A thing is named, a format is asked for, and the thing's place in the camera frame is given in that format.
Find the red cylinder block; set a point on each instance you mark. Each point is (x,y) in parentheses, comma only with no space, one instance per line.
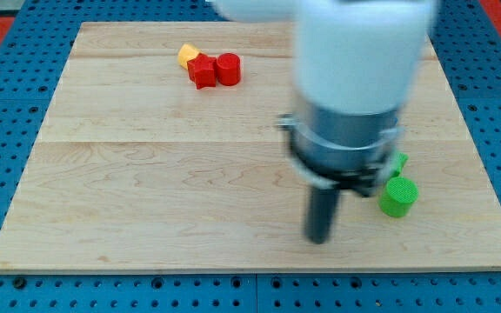
(228,69)

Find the wooden board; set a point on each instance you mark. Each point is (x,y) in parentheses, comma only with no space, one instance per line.
(136,171)

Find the green cylinder block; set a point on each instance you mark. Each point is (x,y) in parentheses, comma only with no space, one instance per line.
(398,196)

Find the green star block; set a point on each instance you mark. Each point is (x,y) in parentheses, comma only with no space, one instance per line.
(400,161)

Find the yellow block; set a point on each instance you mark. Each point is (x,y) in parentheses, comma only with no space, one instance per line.
(186,53)

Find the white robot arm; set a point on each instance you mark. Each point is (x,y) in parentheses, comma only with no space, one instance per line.
(353,66)

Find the red star block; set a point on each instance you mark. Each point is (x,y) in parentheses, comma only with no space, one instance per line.
(202,71)

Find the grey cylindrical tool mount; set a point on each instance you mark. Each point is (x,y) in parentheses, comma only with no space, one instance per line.
(333,150)

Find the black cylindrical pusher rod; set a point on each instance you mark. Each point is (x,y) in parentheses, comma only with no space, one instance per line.
(322,206)

